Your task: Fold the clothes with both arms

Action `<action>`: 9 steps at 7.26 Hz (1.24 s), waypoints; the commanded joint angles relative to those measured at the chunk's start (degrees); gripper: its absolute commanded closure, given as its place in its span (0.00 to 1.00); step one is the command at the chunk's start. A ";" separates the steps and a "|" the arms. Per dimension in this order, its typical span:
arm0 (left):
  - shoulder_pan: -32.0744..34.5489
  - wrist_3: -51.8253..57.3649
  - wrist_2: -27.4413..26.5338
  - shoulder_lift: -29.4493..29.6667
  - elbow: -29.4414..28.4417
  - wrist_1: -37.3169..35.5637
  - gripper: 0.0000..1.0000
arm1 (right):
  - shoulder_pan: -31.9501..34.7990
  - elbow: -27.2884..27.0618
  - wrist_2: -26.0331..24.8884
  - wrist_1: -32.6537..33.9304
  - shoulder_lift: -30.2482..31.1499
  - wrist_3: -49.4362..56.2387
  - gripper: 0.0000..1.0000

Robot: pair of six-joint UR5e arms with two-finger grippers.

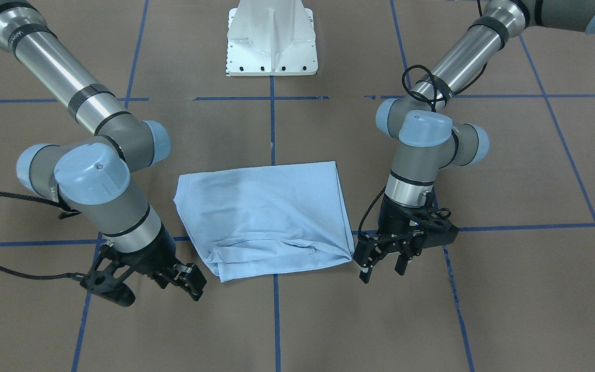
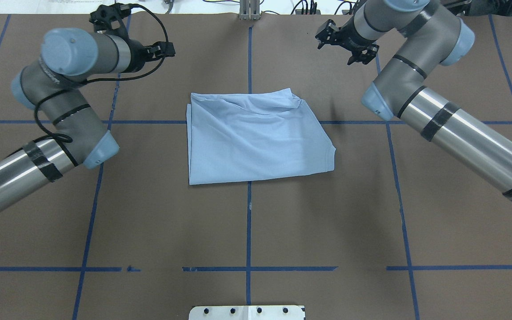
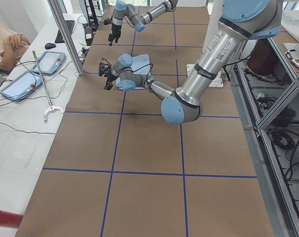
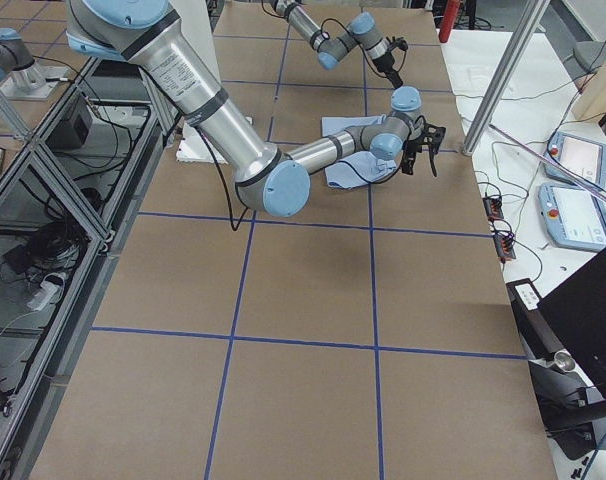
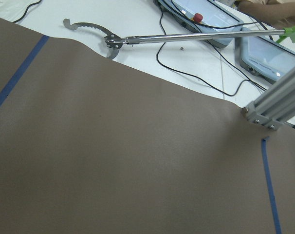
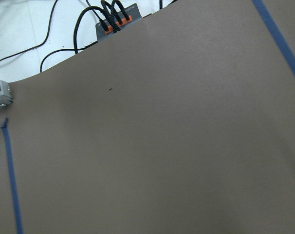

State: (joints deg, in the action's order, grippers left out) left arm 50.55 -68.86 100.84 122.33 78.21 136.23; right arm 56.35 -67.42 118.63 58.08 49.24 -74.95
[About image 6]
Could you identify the grey power strip orange sockets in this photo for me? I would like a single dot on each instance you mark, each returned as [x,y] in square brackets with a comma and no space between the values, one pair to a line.
[123,17]

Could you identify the blue tape grid lines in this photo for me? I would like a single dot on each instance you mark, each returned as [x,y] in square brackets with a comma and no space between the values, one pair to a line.
[183,123]

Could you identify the aluminium frame post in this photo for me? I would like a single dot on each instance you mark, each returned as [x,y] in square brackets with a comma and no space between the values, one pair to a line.
[5,94]

